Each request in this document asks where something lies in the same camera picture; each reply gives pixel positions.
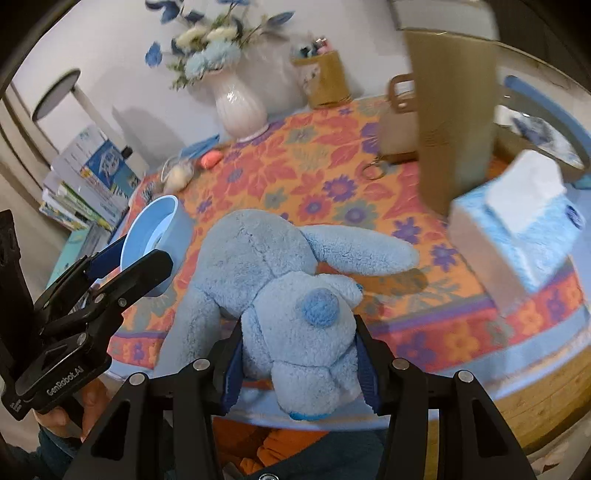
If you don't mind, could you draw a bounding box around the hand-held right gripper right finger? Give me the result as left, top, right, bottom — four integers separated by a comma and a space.
353, 314, 539, 480

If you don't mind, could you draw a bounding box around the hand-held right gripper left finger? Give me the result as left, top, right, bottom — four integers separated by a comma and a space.
62, 318, 245, 480

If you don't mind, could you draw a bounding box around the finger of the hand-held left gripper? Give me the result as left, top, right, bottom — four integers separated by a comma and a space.
31, 241, 125, 319
41, 249, 175, 339

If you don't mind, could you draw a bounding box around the light blue bowl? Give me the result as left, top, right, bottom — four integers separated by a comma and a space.
119, 195, 195, 298

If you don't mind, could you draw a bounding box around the light blue plush toy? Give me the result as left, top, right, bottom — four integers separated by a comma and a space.
154, 209, 422, 422

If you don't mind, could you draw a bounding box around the person's left forearm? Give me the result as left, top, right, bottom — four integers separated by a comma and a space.
0, 427, 88, 480

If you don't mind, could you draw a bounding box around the person's left hand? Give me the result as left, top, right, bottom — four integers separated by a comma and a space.
33, 376, 114, 441

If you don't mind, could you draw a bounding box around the teal cartoon cover book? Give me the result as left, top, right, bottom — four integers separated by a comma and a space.
46, 226, 112, 288

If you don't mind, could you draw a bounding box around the person's orange garment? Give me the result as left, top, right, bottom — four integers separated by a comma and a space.
211, 418, 329, 477

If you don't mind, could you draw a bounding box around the row of upright books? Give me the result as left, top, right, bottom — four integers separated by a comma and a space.
39, 124, 145, 232

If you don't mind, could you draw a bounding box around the beige curtain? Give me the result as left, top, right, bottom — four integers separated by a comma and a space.
0, 88, 70, 278

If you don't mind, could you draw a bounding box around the blue face mask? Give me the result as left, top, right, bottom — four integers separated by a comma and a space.
180, 135, 221, 160

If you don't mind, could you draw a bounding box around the white desk lamp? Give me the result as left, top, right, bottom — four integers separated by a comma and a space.
31, 69, 149, 176

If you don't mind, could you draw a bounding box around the floral tablecloth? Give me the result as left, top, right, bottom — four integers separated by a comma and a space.
108, 95, 585, 376

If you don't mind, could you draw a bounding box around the white ribbed vase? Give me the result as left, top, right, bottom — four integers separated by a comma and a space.
205, 69, 269, 140

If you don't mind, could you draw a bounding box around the blue and white tissue box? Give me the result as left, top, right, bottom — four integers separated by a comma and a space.
449, 150, 583, 317

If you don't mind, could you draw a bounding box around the metal keyring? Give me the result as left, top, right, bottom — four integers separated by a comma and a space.
361, 157, 387, 181

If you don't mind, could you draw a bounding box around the blue and white flower bouquet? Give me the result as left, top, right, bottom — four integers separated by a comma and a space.
144, 0, 296, 91

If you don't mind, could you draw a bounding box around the small beige handbag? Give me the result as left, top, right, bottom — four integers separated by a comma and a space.
379, 74, 422, 165

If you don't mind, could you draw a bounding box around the golden pen holder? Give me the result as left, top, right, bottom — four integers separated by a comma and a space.
291, 48, 352, 110

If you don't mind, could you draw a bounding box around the tall amber container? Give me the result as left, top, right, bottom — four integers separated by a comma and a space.
404, 28, 502, 217

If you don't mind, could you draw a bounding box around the bunch of pens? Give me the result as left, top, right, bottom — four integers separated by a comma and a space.
290, 34, 333, 60

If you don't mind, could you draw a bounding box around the blue chair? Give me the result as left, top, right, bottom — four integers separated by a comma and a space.
503, 75, 591, 160

